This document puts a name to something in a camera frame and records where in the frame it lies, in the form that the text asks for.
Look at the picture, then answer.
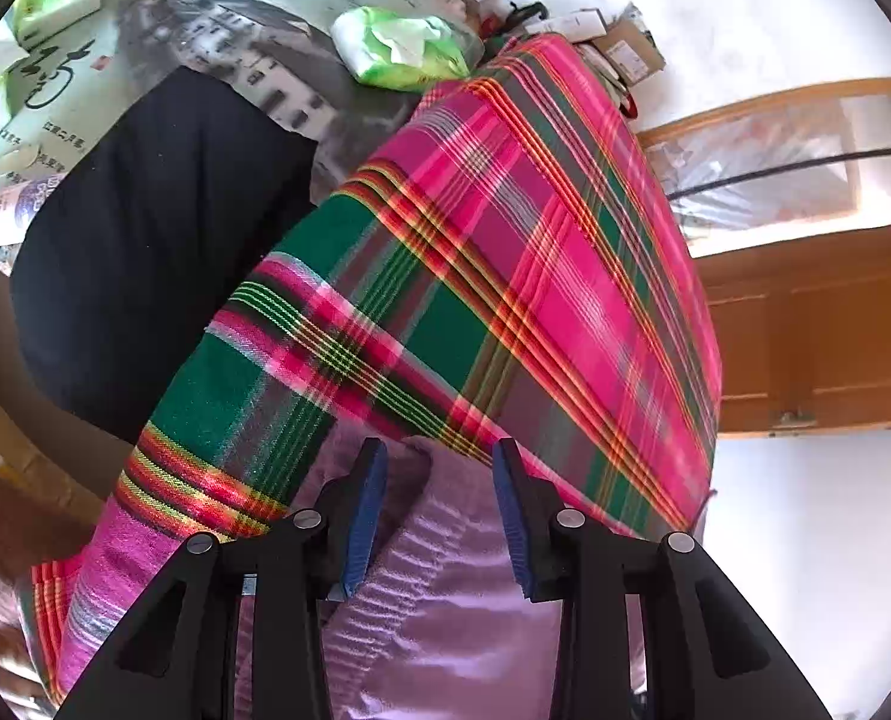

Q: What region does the purple fleece garment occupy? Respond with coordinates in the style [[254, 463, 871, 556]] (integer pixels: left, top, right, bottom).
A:
[[230, 418, 650, 720]]

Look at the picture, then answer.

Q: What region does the wooden room door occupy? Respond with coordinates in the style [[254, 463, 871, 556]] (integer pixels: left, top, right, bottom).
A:
[[696, 226, 891, 436]]

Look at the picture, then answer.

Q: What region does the pink plaid tablecloth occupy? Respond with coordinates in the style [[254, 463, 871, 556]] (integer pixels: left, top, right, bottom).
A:
[[20, 34, 722, 704]]

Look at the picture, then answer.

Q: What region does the black cloth beside table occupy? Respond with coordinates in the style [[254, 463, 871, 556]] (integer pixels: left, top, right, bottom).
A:
[[9, 67, 317, 442]]

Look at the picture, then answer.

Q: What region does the transparent printed door curtain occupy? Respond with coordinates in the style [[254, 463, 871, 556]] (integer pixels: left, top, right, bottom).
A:
[[642, 89, 891, 259]]

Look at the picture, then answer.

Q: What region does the red patterned storage basket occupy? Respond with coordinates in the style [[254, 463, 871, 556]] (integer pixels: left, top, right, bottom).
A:
[[575, 43, 639, 121]]

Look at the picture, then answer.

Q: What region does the brown cardboard box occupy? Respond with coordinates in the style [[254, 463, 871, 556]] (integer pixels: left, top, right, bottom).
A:
[[592, 4, 667, 86]]

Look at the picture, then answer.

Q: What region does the white product box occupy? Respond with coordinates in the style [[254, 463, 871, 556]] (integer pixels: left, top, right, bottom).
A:
[[525, 8, 606, 44]]

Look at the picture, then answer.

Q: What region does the metal door handle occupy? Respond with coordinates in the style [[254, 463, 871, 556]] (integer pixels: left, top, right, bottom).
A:
[[770, 408, 818, 433]]

